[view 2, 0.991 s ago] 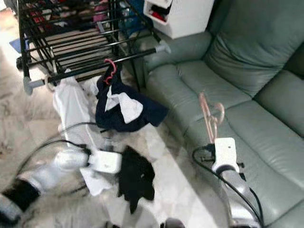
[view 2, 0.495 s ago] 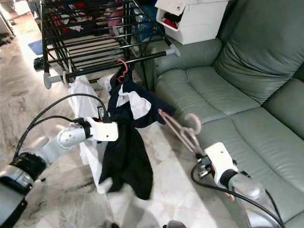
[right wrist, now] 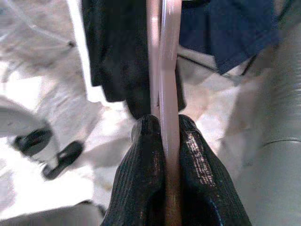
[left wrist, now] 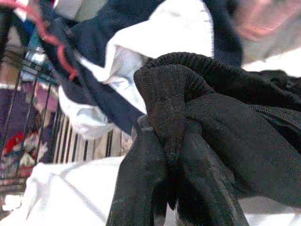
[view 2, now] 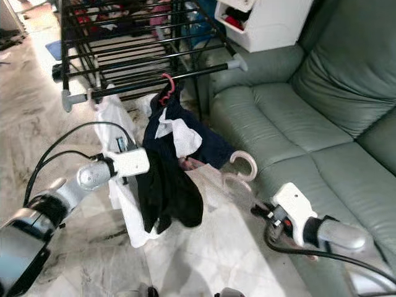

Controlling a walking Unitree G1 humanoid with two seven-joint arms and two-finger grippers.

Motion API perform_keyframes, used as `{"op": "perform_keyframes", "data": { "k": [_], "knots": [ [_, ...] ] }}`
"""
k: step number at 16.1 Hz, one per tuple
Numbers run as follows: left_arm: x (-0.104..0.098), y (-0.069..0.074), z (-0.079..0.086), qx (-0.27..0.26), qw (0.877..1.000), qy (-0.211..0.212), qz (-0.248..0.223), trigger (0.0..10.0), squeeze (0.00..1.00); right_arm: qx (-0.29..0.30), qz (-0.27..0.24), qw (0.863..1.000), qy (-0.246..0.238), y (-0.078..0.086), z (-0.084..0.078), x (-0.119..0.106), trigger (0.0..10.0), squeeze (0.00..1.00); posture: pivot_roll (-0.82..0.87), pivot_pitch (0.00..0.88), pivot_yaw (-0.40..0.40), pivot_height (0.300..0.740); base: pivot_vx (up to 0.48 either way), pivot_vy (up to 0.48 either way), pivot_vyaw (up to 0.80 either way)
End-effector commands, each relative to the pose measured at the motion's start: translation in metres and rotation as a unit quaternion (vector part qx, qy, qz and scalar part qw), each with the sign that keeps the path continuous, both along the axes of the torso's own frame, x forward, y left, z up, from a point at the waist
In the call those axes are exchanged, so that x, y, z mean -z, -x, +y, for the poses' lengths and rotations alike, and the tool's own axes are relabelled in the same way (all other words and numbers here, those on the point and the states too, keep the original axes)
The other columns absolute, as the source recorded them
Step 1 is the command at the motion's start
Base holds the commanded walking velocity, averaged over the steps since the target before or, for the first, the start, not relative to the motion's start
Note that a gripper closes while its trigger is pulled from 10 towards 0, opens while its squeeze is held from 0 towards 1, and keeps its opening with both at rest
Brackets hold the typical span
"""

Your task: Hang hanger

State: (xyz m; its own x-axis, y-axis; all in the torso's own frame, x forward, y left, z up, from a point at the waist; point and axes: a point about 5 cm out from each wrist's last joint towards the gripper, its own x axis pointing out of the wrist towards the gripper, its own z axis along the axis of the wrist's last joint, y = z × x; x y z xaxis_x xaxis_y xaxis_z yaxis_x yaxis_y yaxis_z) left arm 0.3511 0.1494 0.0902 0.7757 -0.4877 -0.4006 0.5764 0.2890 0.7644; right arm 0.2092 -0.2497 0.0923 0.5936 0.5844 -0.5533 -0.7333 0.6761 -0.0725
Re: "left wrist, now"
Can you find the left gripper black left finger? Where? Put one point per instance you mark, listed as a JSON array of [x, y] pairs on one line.
[[141, 188]]

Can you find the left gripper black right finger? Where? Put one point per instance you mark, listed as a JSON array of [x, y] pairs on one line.
[[207, 193]]

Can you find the black fleece jacket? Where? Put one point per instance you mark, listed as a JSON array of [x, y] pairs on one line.
[[235, 117]]

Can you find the pink plastic hanger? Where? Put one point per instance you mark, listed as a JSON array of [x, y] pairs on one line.
[[258, 21]]

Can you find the red plastic hanger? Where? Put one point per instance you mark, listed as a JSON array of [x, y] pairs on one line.
[[62, 54]]

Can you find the navy blue garment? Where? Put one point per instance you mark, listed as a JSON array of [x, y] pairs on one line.
[[117, 110]]

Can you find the white thin shirt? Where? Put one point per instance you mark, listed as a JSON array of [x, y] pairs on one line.
[[58, 195]]

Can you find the white grey collared shirt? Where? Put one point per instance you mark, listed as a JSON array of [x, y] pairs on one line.
[[169, 28]]

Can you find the black metal drying rack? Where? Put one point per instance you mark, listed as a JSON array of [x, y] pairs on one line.
[[4, 28]]

